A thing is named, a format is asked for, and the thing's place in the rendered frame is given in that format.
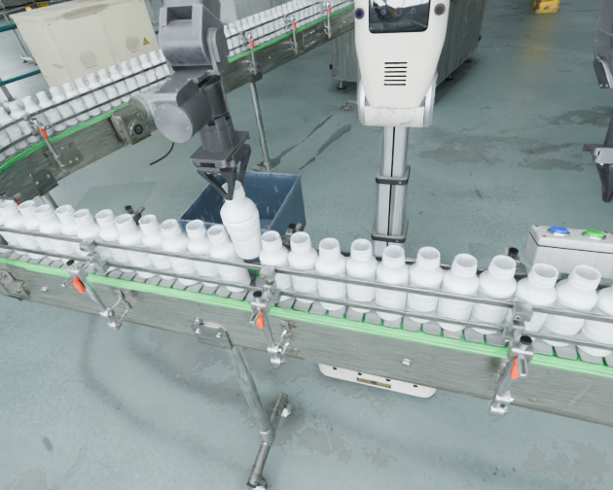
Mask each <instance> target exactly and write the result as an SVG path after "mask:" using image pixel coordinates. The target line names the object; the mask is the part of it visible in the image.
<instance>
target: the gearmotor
mask: <svg viewBox="0 0 613 490"><path fill-rule="evenodd" d="M162 85H163V84H161V85H159V86H156V87H153V88H149V89H146V90H144V91H142V92H139V93H138V94H136V95H134V96H132V97H131V98H130V99H129V101H128V106H126V107H125V108H122V109H120V110H118V111H116V112H113V113H112V114H111V115H109V116H110V119H111V121H112V123H113V125H114V127H115V128H116V131H117V133H118V135H119V137H120V139H121V142H123V144H124V145H125V146H128V144H129V143H130V144H131V145H134V144H136V143H138V142H140V141H142V140H144V139H146V138H148V137H150V136H151V132H150V130H149V127H148V125H147V122H148V121H150V120H152V119H153V118H154V112H155V109H156V105H155V102H154V99H153V95H154V92H155V91H156V90H157V89H158V88H160V87H161V86H162ZM173 146H174V142H173V141H172V146H171V149H170V150H169V152H168V153H167V154H166V155H165V156H163V157H161V158H160V159H158V160H156V161H154V162H152V163H150V165H152V164H154V163H156V162H158V161H160V160H161V159H163V158H165V157H166V156H167V155H168V154H169V153H170V152H171V151H172V149H173Z"/></svg>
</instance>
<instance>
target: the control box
mask: <svg viewBox="0 0 613 490"><path fill-rule="evenodd" d="M567 230H568V232H567V233H556V232H552V231H550V227H544V226H531V228H530V233H529V237H528V240H527V244H526V248H525V252H524V254H525V256H526V258H527V260H528V262H529V264H530V266H531V268H533V266H534V265H535V264H536V263H548V264H550V265H552V266H553V267H555V268H556V269H557V271H558V273H561V276H560V278H561V279H568V276H569V274H570V273H571V271H572V270H573V269H574V267H575V266H576V265H579V264H586V265H590V266H592V267H594V268H596V269H597V270H598V271H599V272H600V274H601V277H600V278H606V279H613V235H612V234H611V233H609V232H607V231H603V233H604V236H603V237H594V236H590V235H587V234H585V231H586V230H585V229H575V228H567Z"/></svg>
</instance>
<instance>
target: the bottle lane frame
mask: <svg viewBox="0 0 613 490"><path fill-rule="evenodd" d="M0 269H2V270H7V271H8V272H9V273H10V274H11V275H12V276H13V277H14V278H15V279H16V280H20V281H24V282H25V283H24V284H23V285H22V288H23V289H24V290H25V291H26V292H27V293H28V294H29V297H26V296H21V295H16V294H13V295H14V296H15V297H17V298H21V299H24V300H28V301H33V302H38V303H42V304H46V305H51V306H55V307H60V308H64V309H69V310H74V311H78V312H83V313H88V314H91V315H96V316H100V310H99V308H98V307H97V306H96V304H95V303H94V302H93V300H92V299H91V297H90V296H89V294H88V293H87V292H86V291H84V292H83V293H82V294H81V293H80V292H79V291H78V290H77V288H76V287H75V286H74V285H73V284H72V283H71V284H70V285H69V286H68V287H67V288H66V289H63V288H62V287H61V284H62V283H63V282H64V281H65V280H66V279H67V278H68V277H69V276H70V275H69V273H68V272H67V269H64V268H61V267H60V268H58V267H52V266H51V265H41V264H40V263H31V262H21V261H19V259H18V260H17V261H15V260H10V259H9V258H7V259H4V258H0ZM88 275H89V276H88V277H87V279H88V281H89V282H90V284H91V285H92V287H93V288H94V290H95V291H96V292H97V294H98V295H99V297H100V298H101V300H102V301H103V302H104V304H105V305H106V307H108V308H112V307H113V305H114V304H115V303H116V302H117V301H118V299H119V297H118V296H117V295H116V293H115V291H114V289H116V290H120V291H121V292H122V294H123V295H124V297H125V298H123V299H122V300H125V301H127V302H128V304H129V305H130V307H131V309H130V310H129V311H128V313H127V314H126V316H125V317H124V319H123V320H122V321H123V322H128V323H132V324H136V325H141V326H146V327H150V328H155V329H159V330H164V331H169V332H173V333H182V334H185V335H190V336H194V337H196V336H195V334H194V332H193V330H192V328H191V325H192V324H193V322H196V323H197V324H199V323H203V324H206V325H211V326H216V327H220V328H221V329H223V330H224V331H225V332H226V333H227V335H228V338H229V340H230V343H231V345H235V346H240V347H244V348H249V349H253V350H258V351H263V352H267V353H268V344H267V340H266V337H265V333H264V330H263V329H260V328H259V327H258V325H257V322H256V323H255V325H254V326H251V325H249V321H250V319H251V317H252V315H253V313H254V312H253V311H252V308H251V305H250V302H249V301H246V297H247V296H246V297H245V298H244V300H238V299H232V298H231V295H232V294H230V295H229V296H228V297H217V296H216V292H217V291H216V292H215V293H214V294H213V295H206V294H202V293H201V290H202V289H201V290H200V291H199V292H198V293H195V292H190V291H187V288H188V287H187V288H186V289H185V290H178V289H173V285H174V284H173V285H172V286H171V287H170V288H168V287H163V286H160V283H161V282H160V283H159V284H158V285H151V284H147V283H146V282H147V280H148V279H147V280H146V281H145V282H144V283H140V282H134V281H133V279H134V278H133V279H132V280H130V281H129V280H124V279H121V277H122V276H120V277H119V278H113V277H109V276H108V275H109V274H108V275H106V276H102V275H97V274H96V272H95V274H91V273H88ZM122 300H121V302H120V303H119V304H118V306H117V307H116V308H115V309H114V310H115V316H116V317H117V318H118V319H120V317H121V316H122V315H123V314H124V312H125V311H126V308H125V307H124V306H123V304H122ZM277 305H278V303H276V304H275V306H270V312H269V314H268V317H269V321H270V328H271V331H272V335H273V339H274V342H276V343H278V341H279V339H280V337H281V334H282V333H283V331H284V330H283V329H282V328H281V323H280V321H287V322H288V323H289V328H290V331H287V333H290V334H291V336H292V342H290V343H289V344H288V346H287V349H286V351H285V354H284V356H285V357H289V358H294V359H298V360H303V361H308V362H312V363H317V364H321V365H325V366H330V367H334V368H343V369H347V370H352V371H357V372H361V373H366V374H370V375H374V376H379V377H383V378H388V379H392V380H397V381H402V382H406V383H411V384H415V385H419V386H424V387H428V388H433V389H438V390H442V391H447V392H451V393H456V394H460V395H464V396H469V397H474V398H478V399H483V400H487V401H489V400H492V398H493V394H494V389H495V388H497V387H498V382H499V380H500V377H501V375H503V374H504V372H503V371H504V369H505V367H506V365H507V363H509V362H510V360H508V358H507V348H508V346H509V344H505V346H504V347H500V346H495V345H489V344H487V341H486V337H485V336H484V339H483V342H482V343H479V342H473V341H468V340H465V337H464V333H462V335H461V338H460V339H456V338H451V337H445V336H444V333H443V330H442V329H441V332H440V335H435V334H429V333H424V332H423V328H422V326H420V329H419V332H413V331H408V330H404V329H403V323H402V322H401V325H400V328H399V329H397V328H391V327H386V326H385V325H384V324H383V319H382V320H381V322H380V324H379V325H375V324H370V323H366V322H365V316H363V318H362V320H361V321H360V322H358V321H353V320H347V319H346V312H345V314H344V316H343V318H337V317H331V316H329V310H327V312H326V314H325V315H320V314H315V313H311V307H310V309H309V310H308V312H304V311H299V310H295V309H294V307H295V303H294V304H293V306H292V308H291V309H288V308H282V307H278V306H277ZM100 317H101V316H100ZM526 368H527V376H528V378H527V379H521V378H519V377H518V378H517V379H513V381H512V383H511V385H510V387H509V391H510V394H511V396H513V401H512V402H510V403H509V405H513V406H518V407H522V408H527V409H532V410H536V411H541V412H545V413H550V414H555V415H558V416H563V417H568V418H572V419H577V420H581V421H586V422H591V423H595V424H599V425H604V426H608V427H613V367H610V366H608V365H607V364H606V363H605V361H604V359H603V357H602V364H601V365H599V364H594V363H588V362H583V361H582V360H581V358H580V356H579V354H578V353H577V359H576V360H571V359H566V358H561V357H558V356H557V355H556V352H555V350H554V348H553V353H552V355H551V356H550V355H544V354H538V353H535V355H534V357H533V359H532V360H531V362H530V363H529V364H526Z"/></svg>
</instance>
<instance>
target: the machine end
mask: <svg viewBox="0 0 613 490"><path fill-rule="evenodd" d="M486 1H487V0H450V7H449V15H448V23H447V31H446V38H445V42H444V45H443V47H442V51H441V54H440V57H439V61H438V64H437V67H436V71H437V74H438V77H437V81H436V84H437V86H438V85H439V84H440V83H441V82H442V81H443V80H445V81H451V80H453V76H451V73H452V72H453V71H454V70H455V69H456V68H457V67H458V66H459V65H460V64H461V63H463V62H466V63H467V62H472V59H470V58H469V56H470V55H471V54H472V53H473V52H474V51H475V50H476V49H477V48H478V45H479V41H481V39H482V35H480V34H481V29H482V23H483V18H484V12H485V7H486ZM330 42H331V60H332V63H331V64H330V65H329V66H330V69H332V76H333V80H338V81H340V82H341V84H340V85H339V86H337V89H339V90H342V89H346V86H344V85H343V81H347V82H354V83H357V81H356V44H355V28H353V29H351V30H349V31H347V32H346V33H344V34H343V35H341V36H339V37H337V38H335V39H333V40H331V41H330Z"/></svg>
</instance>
